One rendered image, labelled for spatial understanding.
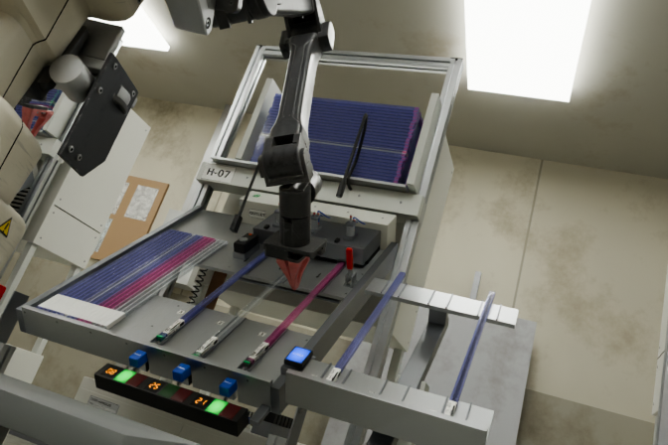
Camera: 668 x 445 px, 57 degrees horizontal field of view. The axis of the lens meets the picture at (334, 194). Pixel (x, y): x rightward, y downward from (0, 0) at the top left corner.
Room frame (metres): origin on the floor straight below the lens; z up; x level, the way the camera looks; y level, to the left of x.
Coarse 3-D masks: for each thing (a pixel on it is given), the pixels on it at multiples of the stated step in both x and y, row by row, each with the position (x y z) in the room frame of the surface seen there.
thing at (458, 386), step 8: (488, 296) 1.34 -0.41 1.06; (488, 304) 1.31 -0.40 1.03; (488, 312) 1.29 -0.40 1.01; (480, 320) 1.26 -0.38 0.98; (480, 328) 1.24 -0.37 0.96; (480, 336) 1.23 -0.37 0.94; (472, 344) 1.20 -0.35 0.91; (472, 352) 1.18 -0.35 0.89; (464, 360) 1.16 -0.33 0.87; (472, 360) 1.17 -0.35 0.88; (464, 368) 1.14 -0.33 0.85; (464, 376) 1.12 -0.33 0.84; (456, 384) 1.10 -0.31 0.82; (456, 392) 1.09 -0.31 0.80; (456, 400) 1.07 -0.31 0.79
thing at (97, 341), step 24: (24, 312) 1.50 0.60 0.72; (48, 312) 1.47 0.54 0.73; (48, 336) 1.50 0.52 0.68; (72, 336) 1.46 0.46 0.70; (96, 336) 1.41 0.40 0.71; (120, 336) 1.38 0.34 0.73; (120, 360) 1.42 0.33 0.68; (168, 360) 1.34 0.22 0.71; (192, 360) 1.30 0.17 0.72; (216, 384) 1.31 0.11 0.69; (240, 384) 1.27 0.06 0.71; (264, 384) 1.24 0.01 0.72
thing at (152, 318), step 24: (144, 312) 1.49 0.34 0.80; (168, 312) 1.48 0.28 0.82; (216, 312) 1.47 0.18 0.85; (144, 336) 1.41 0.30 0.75; (168, 336) 1.39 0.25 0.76; (192, 336) 1.40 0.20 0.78; (240, 336) 1.39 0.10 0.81; (264, 336) 1.38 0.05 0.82; (288, 336) 1.38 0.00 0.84; (216, 360) 1.33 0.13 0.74; (240, 360) 1.32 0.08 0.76; (264, 360) 1.32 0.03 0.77
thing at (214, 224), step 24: (192, 216) 1.93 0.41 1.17; (216, 216) 1.92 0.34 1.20; (216, 264) 1.66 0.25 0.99; (240, 264) 1.65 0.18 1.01; (264, 264) 1.64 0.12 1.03; (312, 264) 1.63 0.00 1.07; (336, 264) 1.62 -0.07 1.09; (360, 264) 1.62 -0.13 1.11; (288, 288) 1.62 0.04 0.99; (312, 288) 1.53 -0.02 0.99; (336, 288) 1.53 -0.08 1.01
